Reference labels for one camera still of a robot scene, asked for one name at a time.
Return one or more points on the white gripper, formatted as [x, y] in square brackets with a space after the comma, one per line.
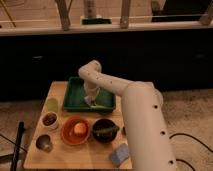
[91, 89]

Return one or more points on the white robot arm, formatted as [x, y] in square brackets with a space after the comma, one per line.
[141, 103]

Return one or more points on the green plastic tray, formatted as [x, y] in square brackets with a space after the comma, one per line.
[75, 94]

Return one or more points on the small light utensil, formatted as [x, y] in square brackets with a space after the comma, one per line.
[97, 106]

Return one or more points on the orange fruit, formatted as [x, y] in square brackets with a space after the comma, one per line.
[80, 128]

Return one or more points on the light green cup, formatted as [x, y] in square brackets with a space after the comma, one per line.
[52, 105]

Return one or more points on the black bowl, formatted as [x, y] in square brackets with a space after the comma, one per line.
[107, 137]

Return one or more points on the orange bowl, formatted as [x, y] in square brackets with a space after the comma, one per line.
[67, 131]

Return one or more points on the green cucumber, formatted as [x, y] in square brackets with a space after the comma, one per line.
[107, 130]

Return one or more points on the green object on shelf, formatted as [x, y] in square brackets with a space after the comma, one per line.
[94, 21]

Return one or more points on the blue sponge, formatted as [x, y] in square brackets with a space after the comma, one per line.
[119, 155]

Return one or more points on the silver metal cup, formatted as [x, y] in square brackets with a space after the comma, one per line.
[44, 143]

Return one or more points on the black stand left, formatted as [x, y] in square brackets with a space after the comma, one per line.
[17, 147]

